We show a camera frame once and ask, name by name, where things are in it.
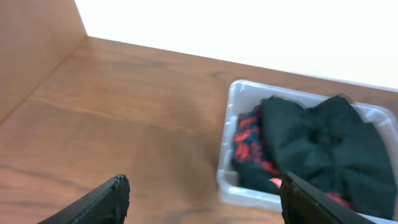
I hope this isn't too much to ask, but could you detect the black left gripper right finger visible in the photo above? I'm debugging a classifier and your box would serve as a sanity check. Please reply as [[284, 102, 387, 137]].
[[280, 172, 374, 224]]

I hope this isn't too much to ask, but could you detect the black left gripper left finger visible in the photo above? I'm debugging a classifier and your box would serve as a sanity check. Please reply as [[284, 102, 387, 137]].
[[39, 174, 130, 224]]

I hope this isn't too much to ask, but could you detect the salmon pink garment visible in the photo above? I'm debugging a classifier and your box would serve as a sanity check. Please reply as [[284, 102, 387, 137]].
[[269, 178, 282, 189]]

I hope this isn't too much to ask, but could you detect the red navy plaid shirt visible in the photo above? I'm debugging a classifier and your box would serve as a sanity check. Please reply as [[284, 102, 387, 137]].
[[232, 98, 361, 210]]

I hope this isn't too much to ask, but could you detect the large black garment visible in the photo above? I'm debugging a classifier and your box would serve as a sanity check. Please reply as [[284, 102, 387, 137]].
[[261, 95, 397, 219]]

